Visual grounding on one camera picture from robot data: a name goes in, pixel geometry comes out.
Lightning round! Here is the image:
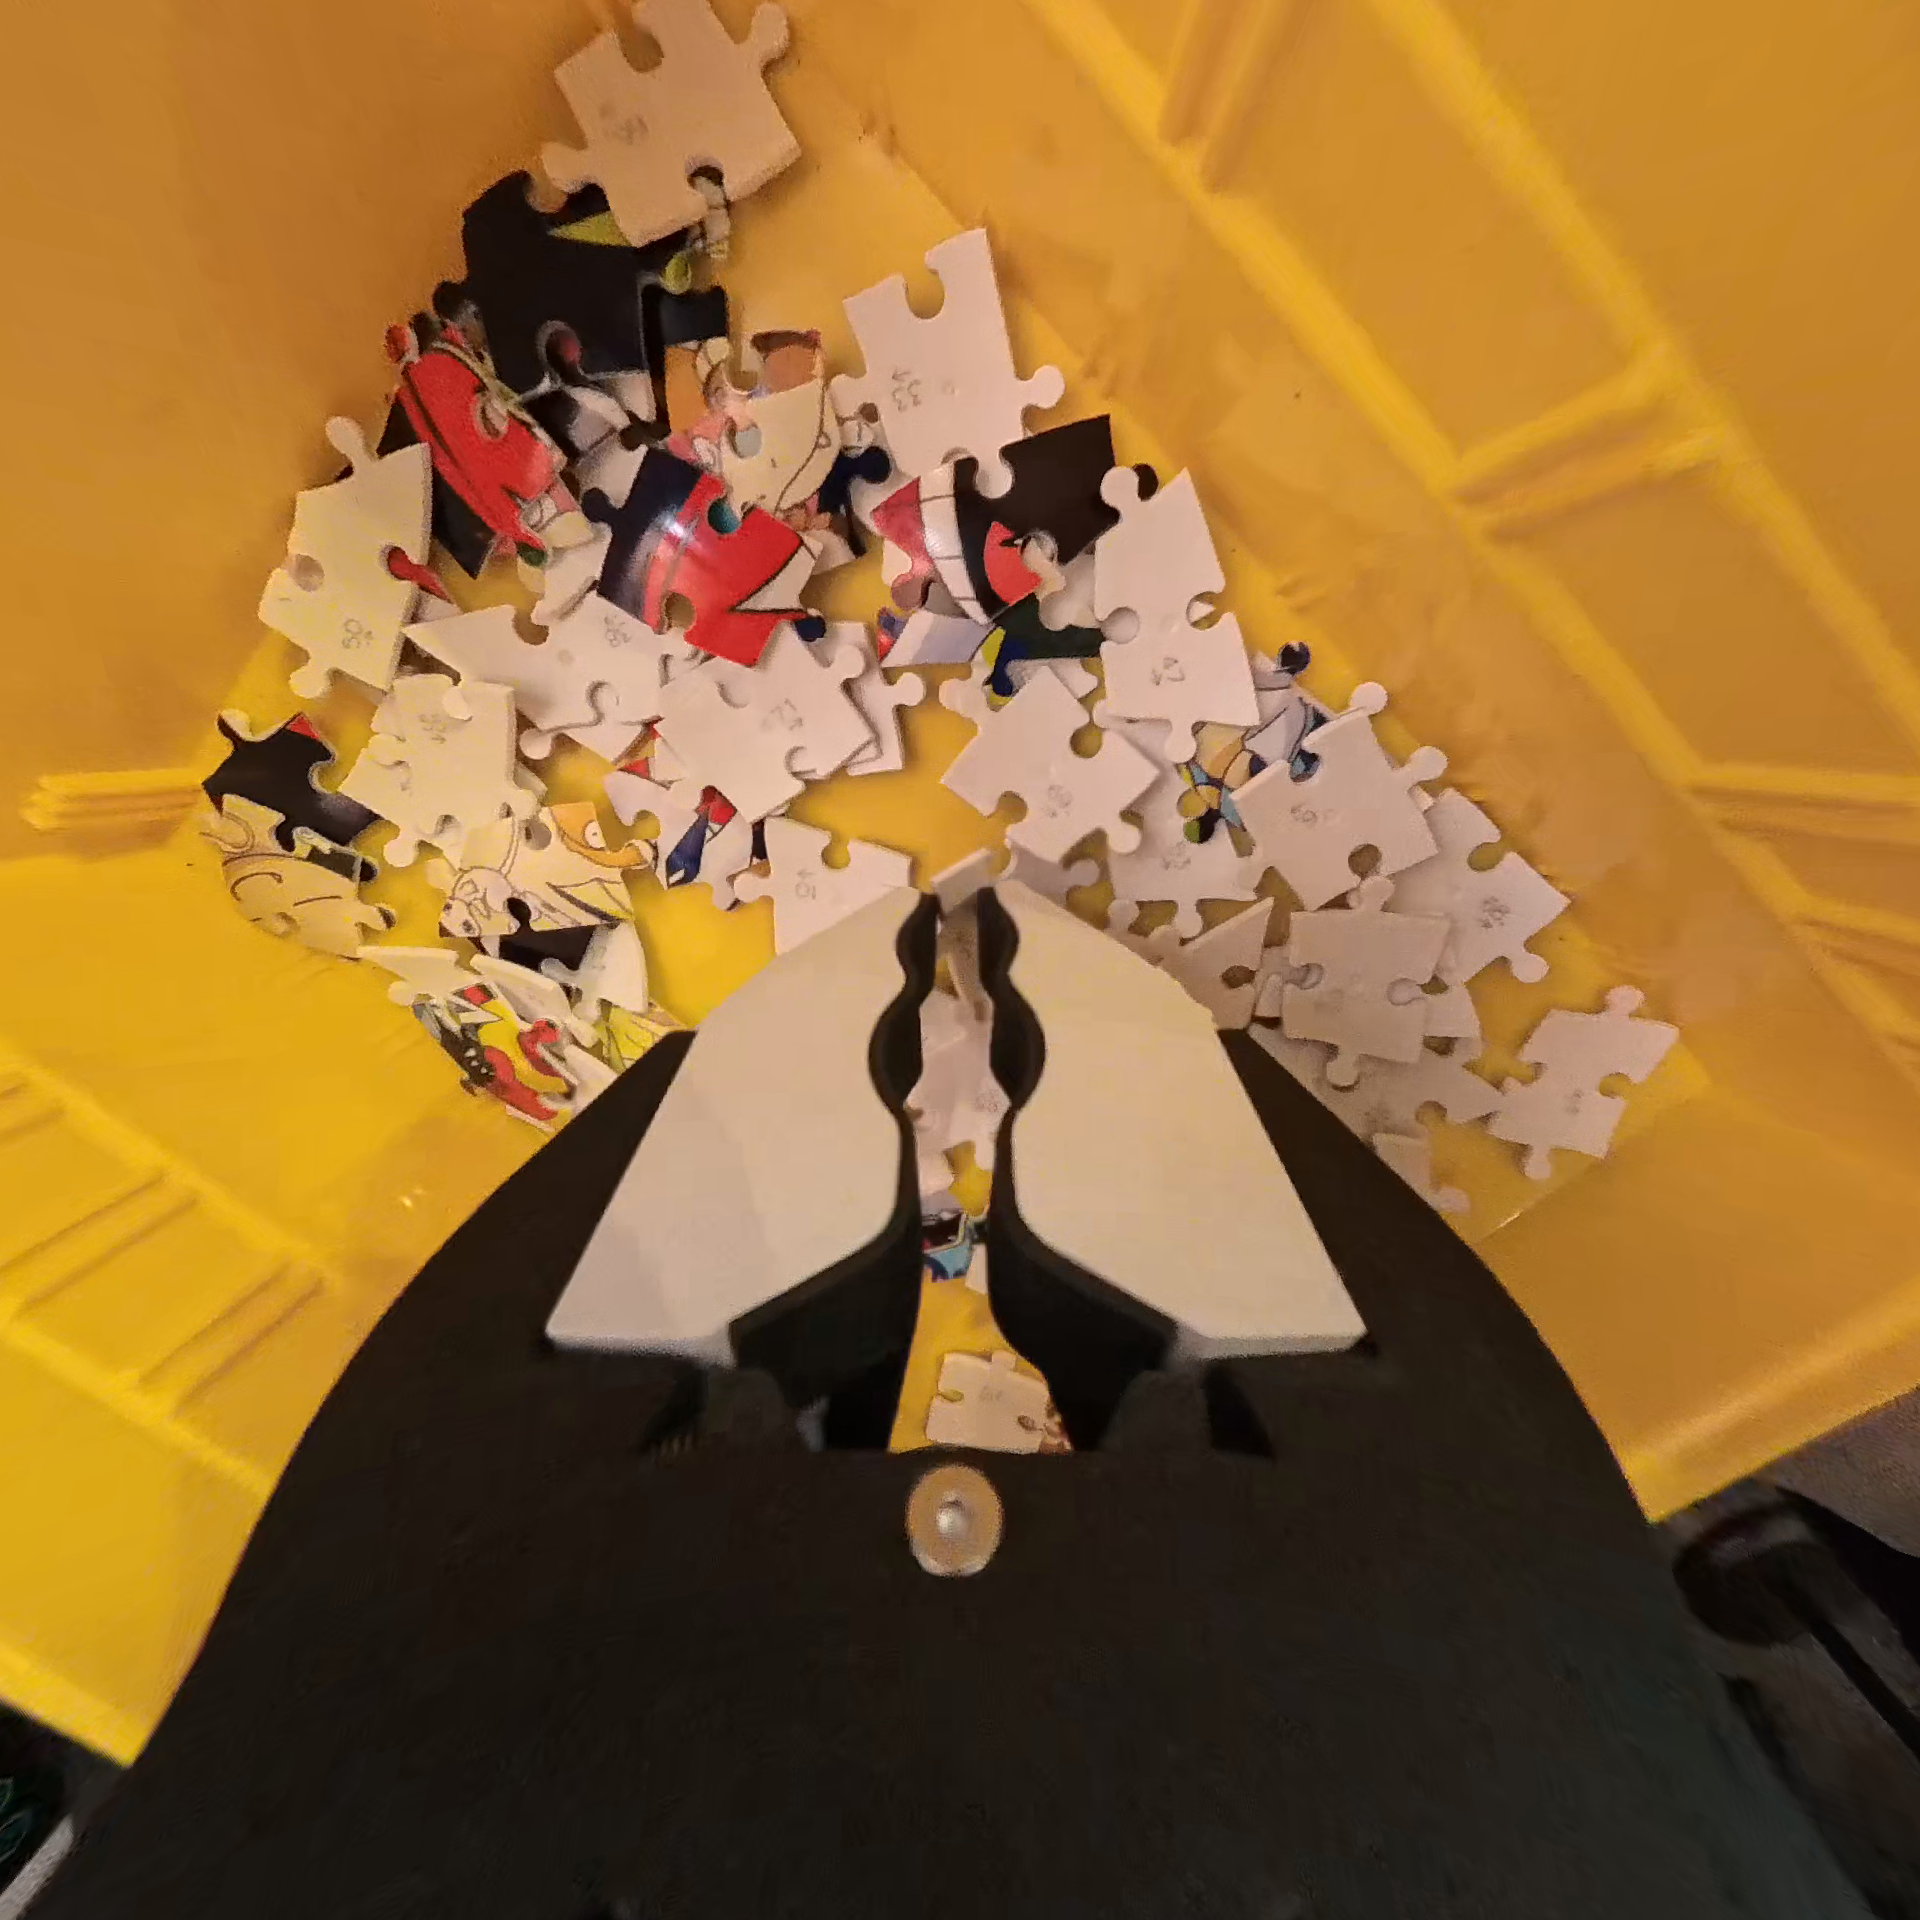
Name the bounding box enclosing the yellow plastic bin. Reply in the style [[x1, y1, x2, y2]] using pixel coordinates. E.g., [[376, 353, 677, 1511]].
[[0, 0, 1920, 1765]]

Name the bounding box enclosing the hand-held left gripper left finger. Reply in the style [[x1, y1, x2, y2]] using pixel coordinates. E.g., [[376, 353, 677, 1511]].
[[548, 888, 938, 1451]]

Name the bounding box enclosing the pile of puzzle pieces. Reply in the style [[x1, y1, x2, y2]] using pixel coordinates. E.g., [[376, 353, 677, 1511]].
[[197, 0, 1681, 1455]]

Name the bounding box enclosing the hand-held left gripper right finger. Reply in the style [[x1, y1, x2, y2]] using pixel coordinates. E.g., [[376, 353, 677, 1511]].
[[976, 879, 1368, 1451]]

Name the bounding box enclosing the single white puzzle piece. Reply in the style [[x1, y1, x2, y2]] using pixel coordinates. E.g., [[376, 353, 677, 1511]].
[[925, 845, 1006, 1024]]

